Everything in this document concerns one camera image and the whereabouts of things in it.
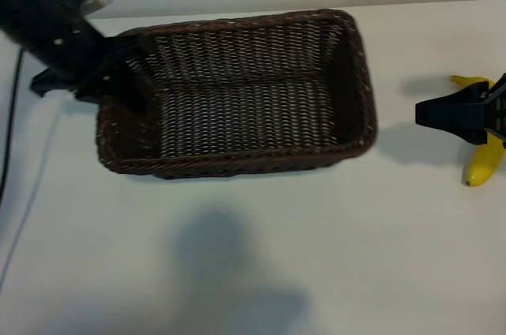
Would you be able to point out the dark brown wicker basket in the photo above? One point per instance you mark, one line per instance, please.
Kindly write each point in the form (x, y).
(245, 114)

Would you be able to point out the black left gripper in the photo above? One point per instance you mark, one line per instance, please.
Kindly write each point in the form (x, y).
(75, 62)

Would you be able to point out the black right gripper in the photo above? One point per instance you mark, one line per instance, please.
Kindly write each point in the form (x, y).
(499, 114)

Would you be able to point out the yellow banana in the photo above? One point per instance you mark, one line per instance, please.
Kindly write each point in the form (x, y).
(480, 169)

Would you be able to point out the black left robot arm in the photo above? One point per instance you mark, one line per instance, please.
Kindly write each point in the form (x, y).
(27, 11)

